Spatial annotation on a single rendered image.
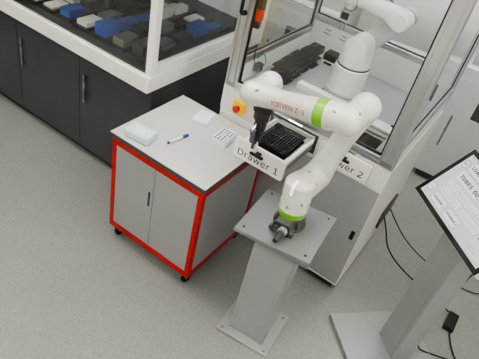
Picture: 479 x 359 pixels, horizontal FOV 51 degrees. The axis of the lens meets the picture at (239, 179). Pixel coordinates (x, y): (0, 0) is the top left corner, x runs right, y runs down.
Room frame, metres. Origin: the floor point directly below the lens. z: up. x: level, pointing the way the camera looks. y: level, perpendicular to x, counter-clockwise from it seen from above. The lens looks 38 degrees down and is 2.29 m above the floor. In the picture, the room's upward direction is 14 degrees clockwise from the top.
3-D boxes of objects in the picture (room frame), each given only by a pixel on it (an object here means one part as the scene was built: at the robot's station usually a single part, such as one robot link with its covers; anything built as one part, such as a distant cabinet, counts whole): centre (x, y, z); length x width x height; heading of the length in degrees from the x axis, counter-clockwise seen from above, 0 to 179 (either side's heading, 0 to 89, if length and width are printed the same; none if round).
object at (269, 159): (1.98, -0.07, 0.87); 0.29 x 0.02 x 0.11; 64
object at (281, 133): (2.16, -0.15, 0.87); 0.22 x 0.18 x 0.06; 154
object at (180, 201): (2.18, 0.29, 0.38); 0.62 x 0.58 x 0.76; 64
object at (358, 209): (2.68, -0.46, 0.40); 1.03 x 0.95 x 0.80; 64
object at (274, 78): (1.96, -0.02, 1.26); 0.13 x 0.11 x 0.14; 151
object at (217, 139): (2.22, 0.13, 0.78); 0.12 x 0.08 x 0.04; 159
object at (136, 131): (2.07, 0.54, 0.78); 0.15 x 0.10 x 0.04; 71
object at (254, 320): (1.68, -0.26, 0.38); 0.30 x 0.30 x 0.76; 70
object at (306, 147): (2.17, -0.16, 0.86); 0.40 x 0.26 x 0.06; 154
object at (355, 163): (2.13, -0.49, 0.87); 0.29 x 0.02 x 0.11; 64
